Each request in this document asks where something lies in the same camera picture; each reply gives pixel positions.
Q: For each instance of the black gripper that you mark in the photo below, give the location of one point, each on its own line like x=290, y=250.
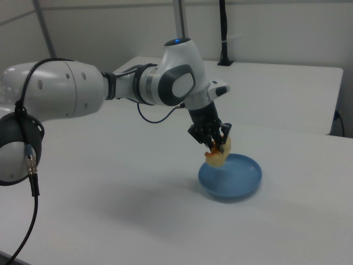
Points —
x=205, y=117

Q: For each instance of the orange glazed bread piece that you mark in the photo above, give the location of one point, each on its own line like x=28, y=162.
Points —
x=219, y=158

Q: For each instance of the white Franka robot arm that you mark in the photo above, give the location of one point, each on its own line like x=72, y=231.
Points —
x=82, y=88

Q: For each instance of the blue round plate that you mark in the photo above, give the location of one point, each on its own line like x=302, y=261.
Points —
x=234, y=180

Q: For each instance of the black camera stand pole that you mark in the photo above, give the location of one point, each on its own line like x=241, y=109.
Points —
x=225, y=33

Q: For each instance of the grey metal frame post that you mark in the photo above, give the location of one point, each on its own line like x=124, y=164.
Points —
x=179, y=19
x=44, y=27

